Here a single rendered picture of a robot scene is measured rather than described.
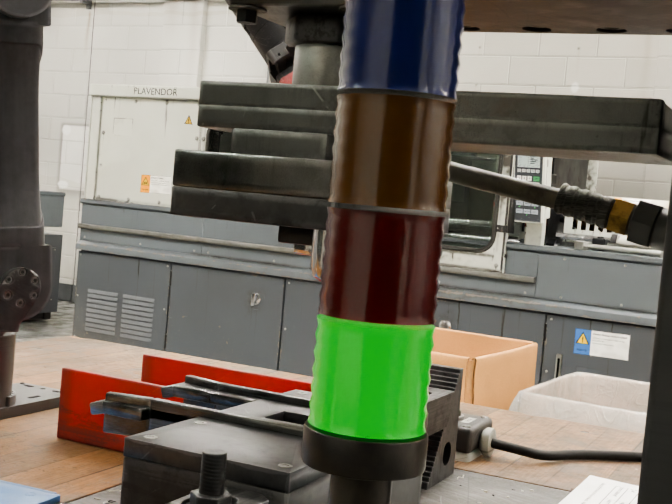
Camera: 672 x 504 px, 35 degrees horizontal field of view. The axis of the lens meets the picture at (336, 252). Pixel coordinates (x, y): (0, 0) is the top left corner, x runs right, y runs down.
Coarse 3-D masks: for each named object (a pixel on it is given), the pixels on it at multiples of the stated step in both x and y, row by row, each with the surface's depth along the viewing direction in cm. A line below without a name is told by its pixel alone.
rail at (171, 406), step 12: (156, 408) 64; (168, 408) 64; (180, 408) 63; (192, 408) 63; (204, 408) 63; (156, 420) 64; (228, 420) 62; (240, 420) 61; (252, 420) 61; (264, 420) 61; (288, 432) 60; (300, 432) 60
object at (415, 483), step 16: (128, 464) 56; (144, 464) 55; (160, 464) 55; (128, 480) 56; (144, 480) 55; (160, 480) 55; (176, 480) 55; (192, 480) 54; (320, 480) 55; (400, 480) 66; (416, 480) 69; (128, 496) 56; (144, 496) 55; (160, 496) 55; (176, 496) 55; (272, 496) 52; (288, 496) 52; (304, 496) 54; (320, 496) 55; (400, 496) 67; (416, 496) 69
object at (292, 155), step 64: (320, 64) 60; (256, 128) 59; (320, 128) 58; (512, 128) 53; (576, 128) 52; (640, 128) 50; (192, 192) 57; (256, 192) 55; (320, 192) 54; (448, 192) 69; (320, 256) 56
